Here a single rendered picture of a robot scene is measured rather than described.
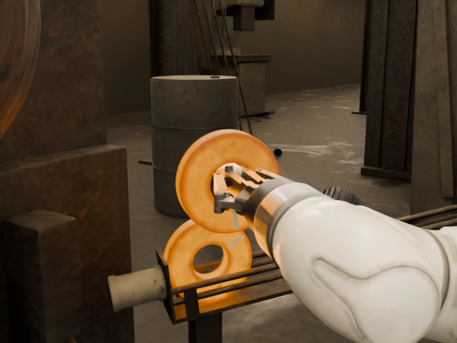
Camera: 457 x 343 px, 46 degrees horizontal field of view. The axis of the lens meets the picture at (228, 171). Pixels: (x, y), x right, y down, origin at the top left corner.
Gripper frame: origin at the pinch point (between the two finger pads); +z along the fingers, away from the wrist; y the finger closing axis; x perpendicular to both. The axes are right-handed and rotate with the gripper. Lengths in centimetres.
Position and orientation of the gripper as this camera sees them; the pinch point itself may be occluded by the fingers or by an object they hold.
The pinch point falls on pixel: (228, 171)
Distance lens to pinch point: 78.4
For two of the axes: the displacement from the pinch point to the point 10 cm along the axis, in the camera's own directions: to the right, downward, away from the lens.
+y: 9.4, -0.8, 3.2
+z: -3.3, -2.6, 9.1
